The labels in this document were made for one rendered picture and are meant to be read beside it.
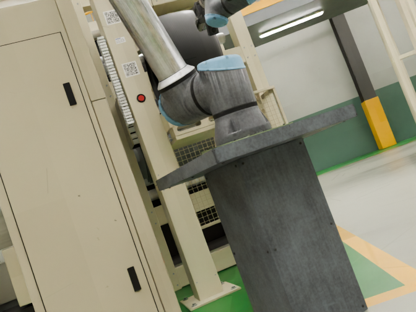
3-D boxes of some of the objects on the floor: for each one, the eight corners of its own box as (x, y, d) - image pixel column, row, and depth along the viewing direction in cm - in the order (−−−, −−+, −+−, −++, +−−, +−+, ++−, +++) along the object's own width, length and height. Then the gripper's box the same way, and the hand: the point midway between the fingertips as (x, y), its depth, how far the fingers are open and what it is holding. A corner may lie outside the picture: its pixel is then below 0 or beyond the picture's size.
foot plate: (190, 311, 215) (189, 306, 215) (180, 303, 240) (178, 299, 240) (241, 288, 222) (239, 284, 222) (226, 283, 248) (224, 279, 248)
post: (200, 303, 223) (38, -153, 240) (195, 299, 236) (40, -134, 253) (225, 293, 226) (62, -156, 244) (218, 290, 239) (64, -137, 257)
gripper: (213, -11, 199) (204, 17, 219) (194, -6, 197) (187, 21, 217) (221, 6, 198) (211, 32, 218) (202, 11, 195) (194, 36, 215)
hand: (202, 30), depth 216 cm, fingers closed
